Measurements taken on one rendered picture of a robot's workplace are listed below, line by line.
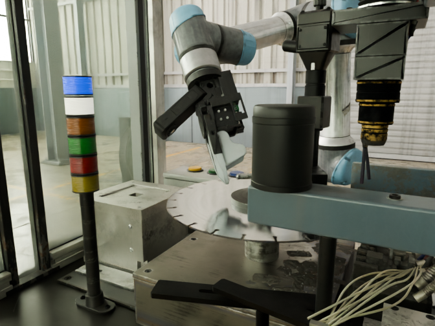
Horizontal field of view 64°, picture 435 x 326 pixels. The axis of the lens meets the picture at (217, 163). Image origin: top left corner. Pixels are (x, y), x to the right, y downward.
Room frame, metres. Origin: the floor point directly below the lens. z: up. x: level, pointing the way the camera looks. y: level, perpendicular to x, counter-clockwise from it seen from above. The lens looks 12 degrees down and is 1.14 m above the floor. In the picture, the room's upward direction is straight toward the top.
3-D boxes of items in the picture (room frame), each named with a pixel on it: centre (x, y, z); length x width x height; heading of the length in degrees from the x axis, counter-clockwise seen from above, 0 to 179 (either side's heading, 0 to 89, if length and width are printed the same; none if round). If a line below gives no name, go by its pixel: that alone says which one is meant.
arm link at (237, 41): (0.82, -0.02, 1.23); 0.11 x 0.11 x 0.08; 38
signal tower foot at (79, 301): (0.58, 0.23, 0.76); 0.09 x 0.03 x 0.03; 62
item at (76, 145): (0.58, 0.23, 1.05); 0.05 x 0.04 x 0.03; 152
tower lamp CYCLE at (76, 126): (0.58, 0.23, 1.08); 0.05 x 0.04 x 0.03; 152
